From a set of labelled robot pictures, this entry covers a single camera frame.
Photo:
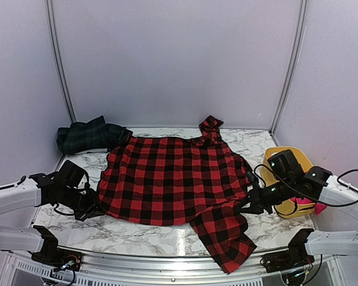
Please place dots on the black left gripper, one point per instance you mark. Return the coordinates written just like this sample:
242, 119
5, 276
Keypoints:
93, 208

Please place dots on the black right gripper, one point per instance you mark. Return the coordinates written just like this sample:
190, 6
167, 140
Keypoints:
257, 201

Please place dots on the red black plaid shirt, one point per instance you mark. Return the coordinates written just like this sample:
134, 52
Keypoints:
173, 181

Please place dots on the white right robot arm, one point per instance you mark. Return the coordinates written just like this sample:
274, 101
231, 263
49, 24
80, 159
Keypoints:
318, 185

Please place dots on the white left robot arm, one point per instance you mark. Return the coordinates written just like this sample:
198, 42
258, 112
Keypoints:
69, 187

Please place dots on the yellow laundry basket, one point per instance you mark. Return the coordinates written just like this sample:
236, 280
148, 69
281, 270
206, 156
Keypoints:
287, 209

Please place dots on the dark green plaid garment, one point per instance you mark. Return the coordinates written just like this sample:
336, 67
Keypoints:
95, 134

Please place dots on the pink garment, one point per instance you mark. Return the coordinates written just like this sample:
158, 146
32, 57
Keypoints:
306, 206

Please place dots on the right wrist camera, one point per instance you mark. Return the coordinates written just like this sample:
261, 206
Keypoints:
253, 179

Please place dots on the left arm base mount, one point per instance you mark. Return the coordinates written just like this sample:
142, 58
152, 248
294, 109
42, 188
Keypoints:
59, 258

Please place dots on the aluminium front rail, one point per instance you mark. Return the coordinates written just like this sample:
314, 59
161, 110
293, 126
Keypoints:
117, 269

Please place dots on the left corner wall post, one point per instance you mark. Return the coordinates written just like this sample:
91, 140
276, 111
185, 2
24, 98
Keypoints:
58, 59

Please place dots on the corner wall post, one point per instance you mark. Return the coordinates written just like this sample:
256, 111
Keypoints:
58, 59
293, 60

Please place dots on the right corner wall post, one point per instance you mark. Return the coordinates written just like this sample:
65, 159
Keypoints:
293, 60

